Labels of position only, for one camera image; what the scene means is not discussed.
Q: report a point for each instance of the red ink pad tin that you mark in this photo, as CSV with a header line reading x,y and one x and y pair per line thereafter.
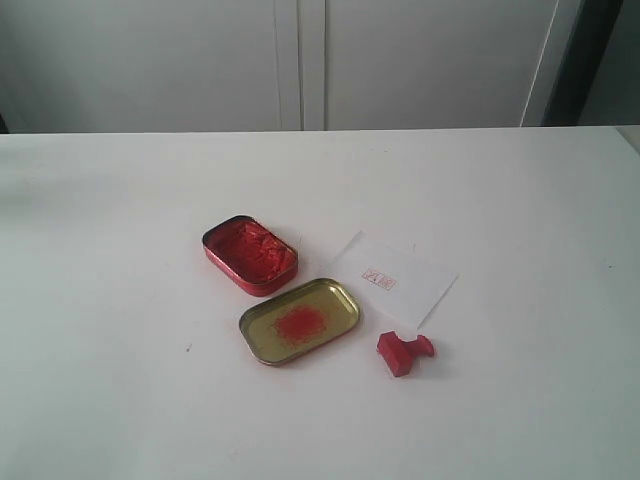
x,y
252,256

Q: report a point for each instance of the white paper sheet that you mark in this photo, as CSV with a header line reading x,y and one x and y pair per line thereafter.
x,y
401,286

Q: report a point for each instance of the red plastic stamp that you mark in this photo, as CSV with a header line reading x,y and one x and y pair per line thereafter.
x,y
399,355

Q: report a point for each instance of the gold tin lid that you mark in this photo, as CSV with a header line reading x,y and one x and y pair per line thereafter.
x,y
294,323

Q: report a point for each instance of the white cabinet doors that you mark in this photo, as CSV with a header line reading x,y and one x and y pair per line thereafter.
x,y
176,66

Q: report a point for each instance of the dark vertical post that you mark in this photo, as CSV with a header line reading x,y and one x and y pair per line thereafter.
x,y
598,79

